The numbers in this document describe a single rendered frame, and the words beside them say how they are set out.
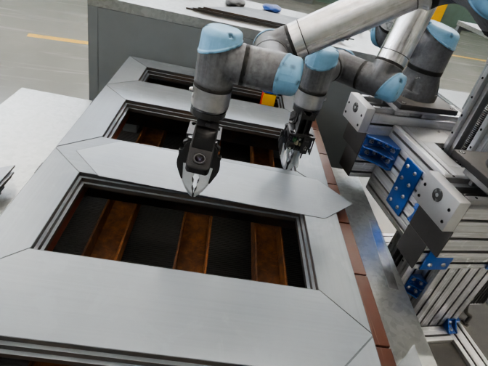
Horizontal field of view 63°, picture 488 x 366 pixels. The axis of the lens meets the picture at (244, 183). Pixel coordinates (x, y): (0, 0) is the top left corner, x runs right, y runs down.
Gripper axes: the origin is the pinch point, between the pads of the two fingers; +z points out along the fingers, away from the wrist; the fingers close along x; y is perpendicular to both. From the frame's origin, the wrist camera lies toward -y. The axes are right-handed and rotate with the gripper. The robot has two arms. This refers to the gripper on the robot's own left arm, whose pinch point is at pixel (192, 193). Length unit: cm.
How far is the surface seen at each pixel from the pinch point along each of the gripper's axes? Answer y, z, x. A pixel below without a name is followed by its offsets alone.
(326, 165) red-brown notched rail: 38, 8, -39
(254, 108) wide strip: 67, 6, -15
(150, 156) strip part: 21.3, 6.3, 13.5
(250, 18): 110, -16, -8
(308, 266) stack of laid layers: -9.1, 6.8, -27.8
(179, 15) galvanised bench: 99, -13, 21
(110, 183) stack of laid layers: 8.3, 7.9, 20.4
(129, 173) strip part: 11.9, 6.3, 16.7
